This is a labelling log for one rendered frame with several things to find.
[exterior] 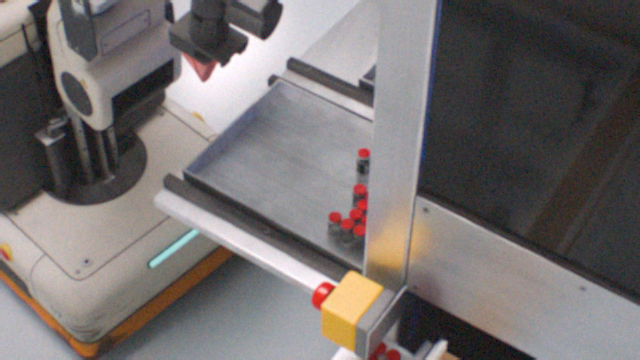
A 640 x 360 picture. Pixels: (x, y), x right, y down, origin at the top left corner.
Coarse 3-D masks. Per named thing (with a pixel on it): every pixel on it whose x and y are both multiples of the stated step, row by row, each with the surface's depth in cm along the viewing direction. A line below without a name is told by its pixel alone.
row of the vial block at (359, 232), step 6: (366, 216) 152; (366, 222) 151; (354, 228) 150; (360, 228) 150; (366, 228) 150; (354, 234) 150; (360, 234) 150; (354, 240) 151; (360, 240) 150; (354, 246) 152; (360, 246) 151; (360, 252) 152
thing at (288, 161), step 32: (288, 96) 175; (256, 128) 171; (288, 128) 171; (320, 128) 171; (352, 128) 170; (192, 160) 161; (224, 160) 166; (256, 160) 166; (288, 160) 166; (320, 160) 166; (352, 160) 166; (224, 192) 157; (256, 192) 161; (288, 192) 161; (320, 192) 161; (352, 192) 161; (288, 224) 157; (320, 224) 157; (352, 256) 153
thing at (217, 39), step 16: (192, 16) 138; (224, 16) 138; (176, 32) 142; (192, 32) 140; (208, 32) 139; (224, 32) 140; (240, 32) 144; (208, 48) 141; (224, 48) 141; (240, 48) 142; (224, 64) 141
